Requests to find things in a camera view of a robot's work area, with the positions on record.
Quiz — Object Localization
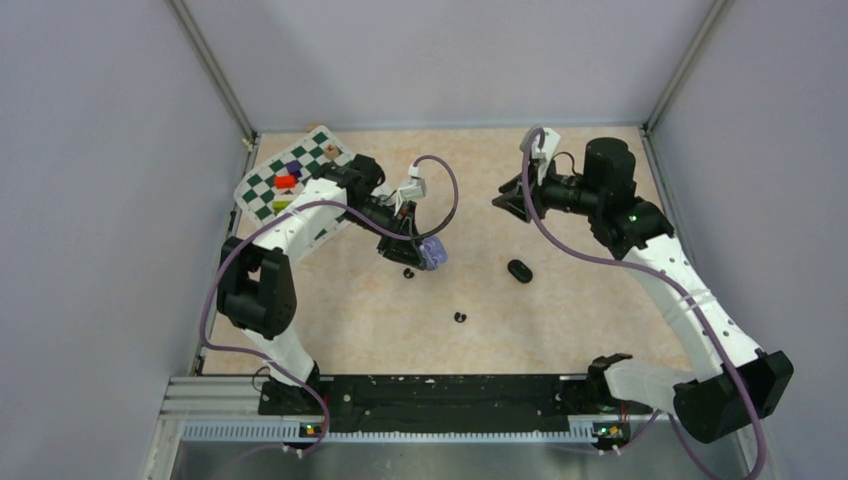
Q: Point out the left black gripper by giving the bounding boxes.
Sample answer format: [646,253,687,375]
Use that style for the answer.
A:
[341,198,427,269]

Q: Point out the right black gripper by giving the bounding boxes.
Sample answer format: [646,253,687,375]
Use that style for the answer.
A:
[493,155,603,222]

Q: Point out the lavender earbud charging case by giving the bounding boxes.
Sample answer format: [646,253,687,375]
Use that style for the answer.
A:
[419,236,448,271]

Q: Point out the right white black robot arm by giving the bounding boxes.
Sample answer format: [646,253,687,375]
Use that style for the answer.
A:
[493,128,794,444]

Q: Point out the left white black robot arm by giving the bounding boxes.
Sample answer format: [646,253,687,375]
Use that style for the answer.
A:
[211,155,434,414]

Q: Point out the black earbud charging case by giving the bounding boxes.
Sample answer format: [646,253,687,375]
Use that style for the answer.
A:
[507,259,533,284]

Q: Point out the wooden cube piece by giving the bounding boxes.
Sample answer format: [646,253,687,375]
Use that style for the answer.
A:
[323,145,340,161]

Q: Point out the lime green block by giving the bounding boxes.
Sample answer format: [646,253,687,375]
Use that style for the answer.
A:
[271,196,294,215]

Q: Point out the purple block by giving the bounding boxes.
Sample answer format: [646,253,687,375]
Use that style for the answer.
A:
[286,160,302,178]

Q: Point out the red block upper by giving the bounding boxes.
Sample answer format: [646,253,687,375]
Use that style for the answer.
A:
[274,175,298,190]

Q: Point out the green white chessboard mat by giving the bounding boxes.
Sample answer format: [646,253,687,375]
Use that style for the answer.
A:
[233,125,354,227]

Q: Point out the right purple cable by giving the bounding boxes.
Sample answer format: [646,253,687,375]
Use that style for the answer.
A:
[520,127,770,480]

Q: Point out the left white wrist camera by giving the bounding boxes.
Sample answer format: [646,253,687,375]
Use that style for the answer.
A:
[395,166,427,215]

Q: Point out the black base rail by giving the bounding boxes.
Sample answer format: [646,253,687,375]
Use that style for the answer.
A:
[256,374,650,434]

